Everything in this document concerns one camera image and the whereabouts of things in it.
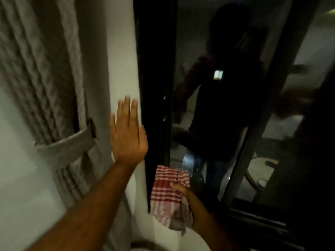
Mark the person's left hand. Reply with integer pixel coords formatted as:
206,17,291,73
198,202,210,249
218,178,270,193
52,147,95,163
110,96,149,169

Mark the person's right hand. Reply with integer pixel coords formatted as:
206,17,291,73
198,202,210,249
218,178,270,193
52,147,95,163
170,181,213,233

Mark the red white striped cloth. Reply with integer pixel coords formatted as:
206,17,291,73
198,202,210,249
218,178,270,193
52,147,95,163
150,165,194,236

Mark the person's left forearm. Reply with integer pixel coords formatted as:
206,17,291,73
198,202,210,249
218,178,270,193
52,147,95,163
26,161,138,251

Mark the person's right forearm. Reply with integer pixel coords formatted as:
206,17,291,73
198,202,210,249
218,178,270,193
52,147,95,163
193,210,242,251

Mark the black framed glass door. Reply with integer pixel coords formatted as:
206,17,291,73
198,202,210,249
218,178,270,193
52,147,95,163
132,0,335,251

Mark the grey curtain tieback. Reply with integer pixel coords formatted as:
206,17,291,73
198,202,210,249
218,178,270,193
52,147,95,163
34,118,97,171

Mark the grey textured curtain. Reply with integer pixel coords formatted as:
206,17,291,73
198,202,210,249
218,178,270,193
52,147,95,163
0,0,132,251

